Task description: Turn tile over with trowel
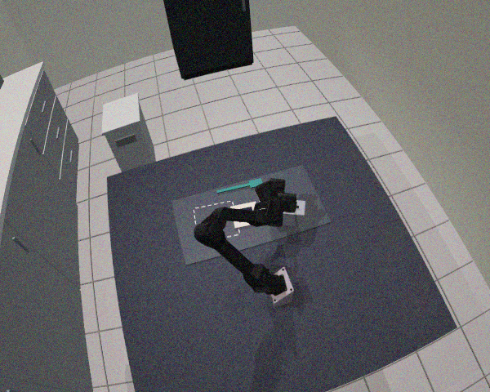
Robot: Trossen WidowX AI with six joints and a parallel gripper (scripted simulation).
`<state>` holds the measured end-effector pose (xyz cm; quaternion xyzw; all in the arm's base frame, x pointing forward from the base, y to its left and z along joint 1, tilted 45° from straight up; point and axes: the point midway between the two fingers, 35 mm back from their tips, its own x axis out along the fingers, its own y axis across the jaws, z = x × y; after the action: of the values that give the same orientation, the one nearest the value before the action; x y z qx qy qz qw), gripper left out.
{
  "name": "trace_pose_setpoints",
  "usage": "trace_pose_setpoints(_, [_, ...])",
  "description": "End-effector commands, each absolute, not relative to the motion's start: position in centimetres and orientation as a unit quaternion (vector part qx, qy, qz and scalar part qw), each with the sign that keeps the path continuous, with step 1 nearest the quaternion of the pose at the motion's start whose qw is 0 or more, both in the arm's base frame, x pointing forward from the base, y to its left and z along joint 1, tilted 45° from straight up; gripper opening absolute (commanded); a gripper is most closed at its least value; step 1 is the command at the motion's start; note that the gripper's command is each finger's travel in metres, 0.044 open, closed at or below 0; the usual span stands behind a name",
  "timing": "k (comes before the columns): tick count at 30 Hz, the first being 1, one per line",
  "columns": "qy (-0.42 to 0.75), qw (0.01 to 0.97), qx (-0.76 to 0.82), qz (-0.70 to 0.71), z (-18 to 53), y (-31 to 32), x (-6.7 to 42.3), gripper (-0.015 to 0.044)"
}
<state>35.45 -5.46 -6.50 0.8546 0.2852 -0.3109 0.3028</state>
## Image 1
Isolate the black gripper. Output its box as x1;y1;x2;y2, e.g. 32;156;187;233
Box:
269;178;286;227

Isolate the teal flat trowel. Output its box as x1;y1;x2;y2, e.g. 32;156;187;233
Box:
217;178;263;194

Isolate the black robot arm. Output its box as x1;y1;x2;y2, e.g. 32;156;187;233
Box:
194;181;297;296

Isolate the beige square tile with dark centre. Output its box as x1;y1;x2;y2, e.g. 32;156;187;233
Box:
230;202;256;229

